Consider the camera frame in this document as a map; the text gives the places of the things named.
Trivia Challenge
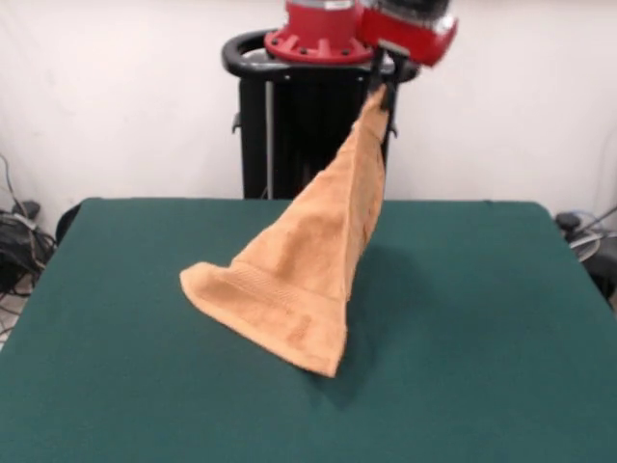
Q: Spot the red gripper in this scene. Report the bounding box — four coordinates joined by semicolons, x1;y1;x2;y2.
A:
359;0;459;113

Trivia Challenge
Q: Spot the tan terry towel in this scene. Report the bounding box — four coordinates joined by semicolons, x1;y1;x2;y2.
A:
179;88;391;378

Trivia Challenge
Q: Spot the dark green table cloth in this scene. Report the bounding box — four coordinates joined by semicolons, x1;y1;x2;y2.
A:
0;196;617;463

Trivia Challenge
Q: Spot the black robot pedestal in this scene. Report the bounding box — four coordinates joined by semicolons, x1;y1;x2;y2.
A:
221;29;421;200

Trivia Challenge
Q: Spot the black cable tangle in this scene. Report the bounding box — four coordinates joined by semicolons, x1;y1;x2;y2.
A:
0;153;58;339

